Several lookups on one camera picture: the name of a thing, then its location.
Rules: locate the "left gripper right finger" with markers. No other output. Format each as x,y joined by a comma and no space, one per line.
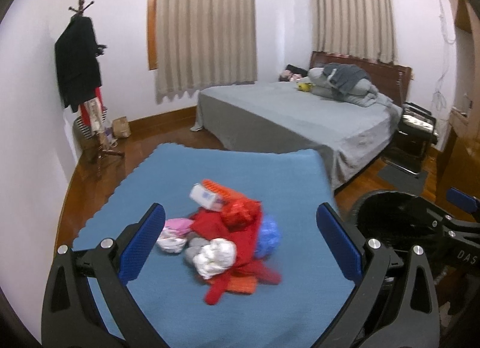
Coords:
393,303

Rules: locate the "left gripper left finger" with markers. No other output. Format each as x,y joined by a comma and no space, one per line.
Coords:
70,316

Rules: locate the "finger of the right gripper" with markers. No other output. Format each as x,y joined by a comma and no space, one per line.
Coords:
465,202

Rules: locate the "grey sock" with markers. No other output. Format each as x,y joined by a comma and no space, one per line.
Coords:
194,243

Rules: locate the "large white paper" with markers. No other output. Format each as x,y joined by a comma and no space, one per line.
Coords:
215,258

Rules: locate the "blue plastic bag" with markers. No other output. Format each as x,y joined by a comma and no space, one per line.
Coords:
269,237

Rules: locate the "red cloth garment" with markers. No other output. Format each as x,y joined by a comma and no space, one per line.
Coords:
208,224

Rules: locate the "black lined trash bin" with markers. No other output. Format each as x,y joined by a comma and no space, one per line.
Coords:
378,216

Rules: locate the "grey floor mat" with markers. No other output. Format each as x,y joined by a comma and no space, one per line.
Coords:
404,181

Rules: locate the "blue table mat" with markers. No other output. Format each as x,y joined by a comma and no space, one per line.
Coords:
178,273

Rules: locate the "black bedside chair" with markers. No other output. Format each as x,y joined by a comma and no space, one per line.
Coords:
415,133

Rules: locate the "white crumpled tissue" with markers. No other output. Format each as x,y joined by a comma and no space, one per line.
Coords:
170,242

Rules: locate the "pink face mask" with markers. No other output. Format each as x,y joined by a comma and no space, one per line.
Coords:
181,226

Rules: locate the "dark wooden headboard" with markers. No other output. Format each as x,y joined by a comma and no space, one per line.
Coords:
391,79

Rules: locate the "orange foam net lower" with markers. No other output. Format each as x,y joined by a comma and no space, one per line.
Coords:
241,284

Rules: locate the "orange foam net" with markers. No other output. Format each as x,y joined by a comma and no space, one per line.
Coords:
224,192
241,284

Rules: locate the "checkered basket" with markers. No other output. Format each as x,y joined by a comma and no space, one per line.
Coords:
82,130

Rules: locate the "grey folded bedding pile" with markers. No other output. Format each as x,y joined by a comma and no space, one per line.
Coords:
346,83

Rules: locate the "red crumpled plastic bag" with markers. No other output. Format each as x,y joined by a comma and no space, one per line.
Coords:
240,212

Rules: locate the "orange foam net upper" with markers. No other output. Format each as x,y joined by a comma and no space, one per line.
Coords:
224,192

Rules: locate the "brown paper bag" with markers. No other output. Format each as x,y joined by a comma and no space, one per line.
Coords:
121,128

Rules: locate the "red hanging garment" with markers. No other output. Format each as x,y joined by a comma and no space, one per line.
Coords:
91,112

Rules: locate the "yellow plush toy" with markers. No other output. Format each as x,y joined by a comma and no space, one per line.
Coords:
304,86

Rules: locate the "bed with grey sheet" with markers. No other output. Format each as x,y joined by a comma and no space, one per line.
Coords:
278,118

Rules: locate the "right beige curtain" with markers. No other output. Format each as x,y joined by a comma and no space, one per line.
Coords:
359,28

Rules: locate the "beige curtain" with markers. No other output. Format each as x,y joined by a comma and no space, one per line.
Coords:
359,28
197,44

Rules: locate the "pink and black items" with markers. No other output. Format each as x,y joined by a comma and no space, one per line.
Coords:
292,73

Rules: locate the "black hanging coat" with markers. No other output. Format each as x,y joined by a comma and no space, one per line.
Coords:
77,68

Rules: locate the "wooden coat rack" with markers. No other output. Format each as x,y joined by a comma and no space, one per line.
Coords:
102,152

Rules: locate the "left beige curtain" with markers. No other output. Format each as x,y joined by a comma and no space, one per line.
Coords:
197,44

